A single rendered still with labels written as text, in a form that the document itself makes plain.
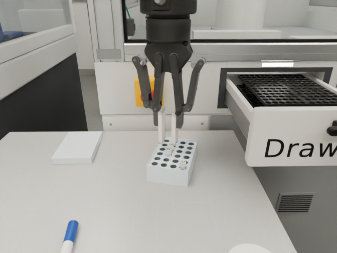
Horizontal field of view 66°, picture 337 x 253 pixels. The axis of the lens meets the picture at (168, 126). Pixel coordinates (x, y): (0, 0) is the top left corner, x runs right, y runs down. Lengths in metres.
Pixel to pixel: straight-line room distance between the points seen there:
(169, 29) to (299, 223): 0.85
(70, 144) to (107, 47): 0.25
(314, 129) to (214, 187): 0.20
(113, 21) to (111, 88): 0.17
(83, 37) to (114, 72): 3.51
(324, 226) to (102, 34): 0.97
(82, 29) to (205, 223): 3.89
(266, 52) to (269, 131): 0.30
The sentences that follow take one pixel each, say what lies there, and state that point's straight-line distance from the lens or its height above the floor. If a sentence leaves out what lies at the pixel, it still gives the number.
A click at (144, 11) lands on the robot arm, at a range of 0.44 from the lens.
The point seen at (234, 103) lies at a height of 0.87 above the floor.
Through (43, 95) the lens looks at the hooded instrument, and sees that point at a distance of 1.28.
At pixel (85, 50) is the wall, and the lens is 4.24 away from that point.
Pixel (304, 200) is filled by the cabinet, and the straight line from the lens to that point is 1.01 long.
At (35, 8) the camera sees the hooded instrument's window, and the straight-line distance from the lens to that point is 1.30.
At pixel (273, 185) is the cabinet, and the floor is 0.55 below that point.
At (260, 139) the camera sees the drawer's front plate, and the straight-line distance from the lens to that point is 0.47.
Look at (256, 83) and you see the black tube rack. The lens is 0.70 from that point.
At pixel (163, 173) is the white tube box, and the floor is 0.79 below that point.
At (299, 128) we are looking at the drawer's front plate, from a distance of 0.49.
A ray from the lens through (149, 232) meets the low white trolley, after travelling 0.45.
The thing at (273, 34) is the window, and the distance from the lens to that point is 0.74.
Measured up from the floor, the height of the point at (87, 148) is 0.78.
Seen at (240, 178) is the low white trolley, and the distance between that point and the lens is 0.56.
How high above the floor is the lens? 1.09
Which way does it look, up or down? 26 degrees down
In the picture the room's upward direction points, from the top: straight up
